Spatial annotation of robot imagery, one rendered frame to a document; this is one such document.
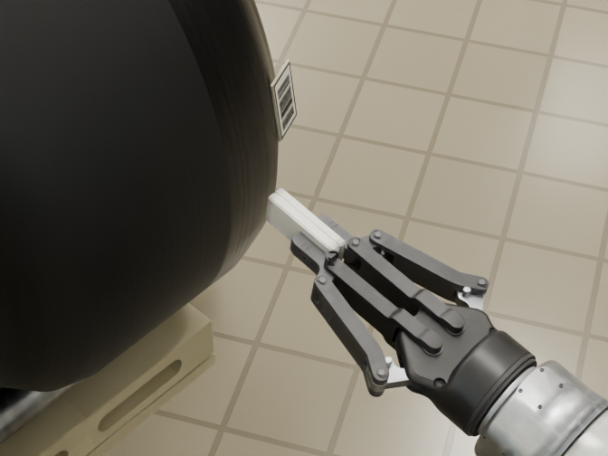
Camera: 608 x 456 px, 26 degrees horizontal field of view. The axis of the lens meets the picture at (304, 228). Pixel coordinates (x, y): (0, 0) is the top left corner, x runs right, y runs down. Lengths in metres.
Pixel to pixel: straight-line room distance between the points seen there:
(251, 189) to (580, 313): 1.55
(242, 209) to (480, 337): 0.27
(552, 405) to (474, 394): 0.05
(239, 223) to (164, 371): 0.35
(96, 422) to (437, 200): 1.50
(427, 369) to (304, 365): 1.54
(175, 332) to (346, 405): 1.02
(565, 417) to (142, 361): 0.62
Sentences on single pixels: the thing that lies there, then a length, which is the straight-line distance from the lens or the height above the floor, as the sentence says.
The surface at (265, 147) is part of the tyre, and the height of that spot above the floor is 1.22.
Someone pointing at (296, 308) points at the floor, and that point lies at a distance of 2.57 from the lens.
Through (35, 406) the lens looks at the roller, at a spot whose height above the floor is 0.91.
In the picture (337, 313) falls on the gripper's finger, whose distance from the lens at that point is 0.96.
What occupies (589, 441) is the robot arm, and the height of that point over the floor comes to 1.25.
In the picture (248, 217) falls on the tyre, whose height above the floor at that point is 1.15.
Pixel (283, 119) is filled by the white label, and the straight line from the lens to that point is 1.15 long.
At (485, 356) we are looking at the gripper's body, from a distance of 0.94.
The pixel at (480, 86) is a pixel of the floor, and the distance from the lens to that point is 3.05.
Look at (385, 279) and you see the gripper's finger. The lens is 0.99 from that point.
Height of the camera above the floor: 2.00
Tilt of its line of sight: 47 degrees down
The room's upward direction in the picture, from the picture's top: straight up
